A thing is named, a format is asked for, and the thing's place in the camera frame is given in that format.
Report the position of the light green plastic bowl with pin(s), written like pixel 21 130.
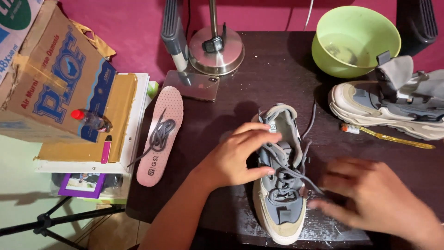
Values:
pixel 353 45

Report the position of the brown printed cardboard box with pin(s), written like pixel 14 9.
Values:
pixel 52 76

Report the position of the pink shoe insole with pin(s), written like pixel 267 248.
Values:
pixel 152 163

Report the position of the black tripod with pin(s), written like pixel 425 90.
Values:
pixel 52 220

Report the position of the grey beige sneaker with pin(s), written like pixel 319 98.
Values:
pixel 282 211
pixel 378 111

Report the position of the person's left hand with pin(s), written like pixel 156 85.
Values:
pixel 229 159

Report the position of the person's right fingers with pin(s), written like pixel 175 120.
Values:
pixel 333 173

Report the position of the pink black lighter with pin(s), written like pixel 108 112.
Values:
pixel 105 151

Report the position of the yellow toothbrush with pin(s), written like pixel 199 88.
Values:
pixel 388 136

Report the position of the white printed carton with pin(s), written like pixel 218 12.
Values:
pixel 12 24

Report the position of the grey shoelace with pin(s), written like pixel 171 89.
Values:
pixel 162 133
pixel 295 173

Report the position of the purple photo frame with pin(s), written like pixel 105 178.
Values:
pixel 82 184

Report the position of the black digital wristwatch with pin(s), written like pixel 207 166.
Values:
pixel 213 44

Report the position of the black ribbed plastic object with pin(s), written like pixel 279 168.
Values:
pixel 418 20

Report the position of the grey white plastic appliance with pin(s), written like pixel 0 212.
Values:
pixel 173 34

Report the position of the person's right hand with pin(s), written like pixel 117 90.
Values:
pixel 374 198

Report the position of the small bottle with red cap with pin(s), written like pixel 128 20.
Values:
pixel 91 119

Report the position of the green white packet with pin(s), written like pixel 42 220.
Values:
pixel 152 89

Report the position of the white gold flat box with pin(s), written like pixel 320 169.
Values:
pixel 121 114

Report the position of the silver metal desk lamp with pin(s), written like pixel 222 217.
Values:
pixel 216 55

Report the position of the smartphone with clear case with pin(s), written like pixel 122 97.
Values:
pixel 192 85

